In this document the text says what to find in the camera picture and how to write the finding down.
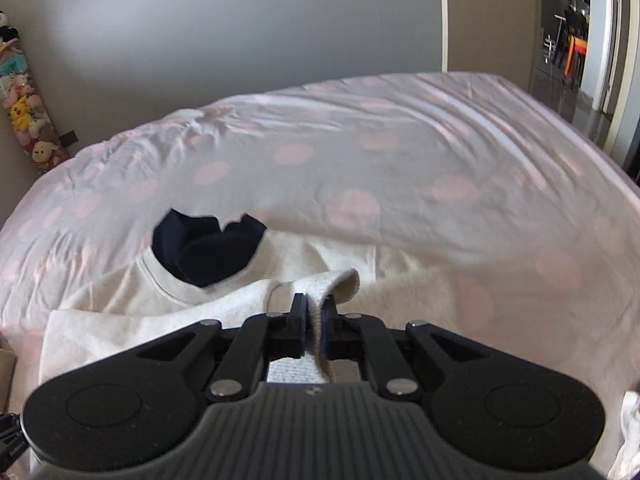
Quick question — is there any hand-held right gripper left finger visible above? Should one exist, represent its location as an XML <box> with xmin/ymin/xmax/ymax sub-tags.
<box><xmin>135</xmin><ymin>293</ymin><xmax>307</xmax><ymax>401</ymax></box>

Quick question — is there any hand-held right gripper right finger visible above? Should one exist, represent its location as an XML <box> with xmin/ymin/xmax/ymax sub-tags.
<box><xmin>321</xmin><ymin>294</ymin><xmax>491</xmax><ymax>401</ymax></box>

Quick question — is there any light grey printed sweatshirt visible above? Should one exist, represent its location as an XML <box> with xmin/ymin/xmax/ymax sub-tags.
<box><xmin>40</xmin><ymin>229</ymin><xmax>463</xmax><ymax>463</ymax></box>

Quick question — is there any navy blue garment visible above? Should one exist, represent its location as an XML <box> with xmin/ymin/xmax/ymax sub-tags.
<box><xmin>152</xmin><ymin>208</ymin><xmax>268</xmax><ymax>289</ymax></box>

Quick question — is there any pink dotted bed sheet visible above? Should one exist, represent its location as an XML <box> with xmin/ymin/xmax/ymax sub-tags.
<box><xmin>0</xmin><ymin>71</ymin><xmax>640</xmax><ymax>480</ymax></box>

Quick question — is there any white cloth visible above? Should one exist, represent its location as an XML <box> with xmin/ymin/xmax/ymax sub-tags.
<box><xmin>606</xmin><ymin>389</ymin><xmax>640</xmax><ymax>480</ymax></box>

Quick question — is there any hanging row of plush toys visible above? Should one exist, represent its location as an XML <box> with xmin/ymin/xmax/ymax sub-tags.
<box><xmin>0</xmin><ymin>10</ymin><xmax>69</xmax><ymax>175</ymax></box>

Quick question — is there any beige door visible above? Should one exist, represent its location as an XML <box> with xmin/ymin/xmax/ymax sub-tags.
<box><xmin>439</xmin><ymin>0</ymin><xmax>545</xmax><ymax>92</ymax></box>

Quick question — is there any orange chair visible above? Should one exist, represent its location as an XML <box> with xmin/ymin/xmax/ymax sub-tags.
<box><xmin>561</xmin><ymin>35</ymin><xmax>587</xmax><ymax>85</ymax></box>

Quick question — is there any white door frame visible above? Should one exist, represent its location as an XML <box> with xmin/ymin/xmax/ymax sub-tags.
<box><xmin>586</xmin><ymin>0</ymin><xmax>640</xmax><ymax>183</ymax></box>

